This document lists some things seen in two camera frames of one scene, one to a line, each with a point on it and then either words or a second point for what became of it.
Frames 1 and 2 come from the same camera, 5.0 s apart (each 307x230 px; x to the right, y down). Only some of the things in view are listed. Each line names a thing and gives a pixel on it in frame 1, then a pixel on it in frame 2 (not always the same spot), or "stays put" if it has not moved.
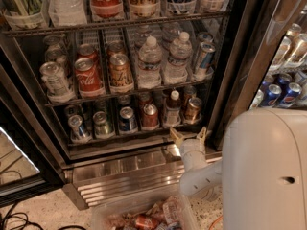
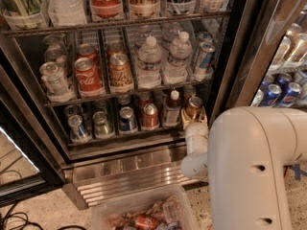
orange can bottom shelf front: [193, 114] stays put
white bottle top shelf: [66, 5] stays put
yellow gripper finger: [177, 137] to [184, 117]
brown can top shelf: [144, 1] stays put
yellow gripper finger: [202, 134] to [202, 117]
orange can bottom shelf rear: [189, 92] stays put
